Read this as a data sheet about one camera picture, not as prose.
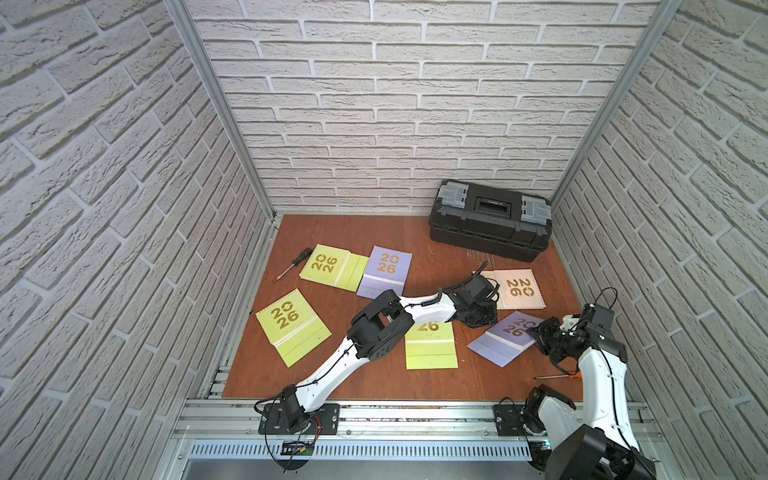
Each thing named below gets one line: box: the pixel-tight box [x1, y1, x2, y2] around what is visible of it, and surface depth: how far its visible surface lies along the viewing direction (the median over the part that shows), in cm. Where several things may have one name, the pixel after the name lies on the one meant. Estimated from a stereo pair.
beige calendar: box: [472, 268, 547, 310], surface depth 99 cm
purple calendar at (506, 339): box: [467, 310, 545, 368], surface depth 84 cm
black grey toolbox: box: [429, 179, 553, 262], surface depth 101 cm
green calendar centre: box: [404, 321, 459, 370], surface depth 88 cm
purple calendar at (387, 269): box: [356, 245, 413, 300], surface depth 105 cm
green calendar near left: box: [255, 288, 333, 368], surface depth 91 cm
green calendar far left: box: [299, 243, 369, 293], surface depth 105 cm
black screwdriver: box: [272, 247, 313, 283], surface depth 108 cm
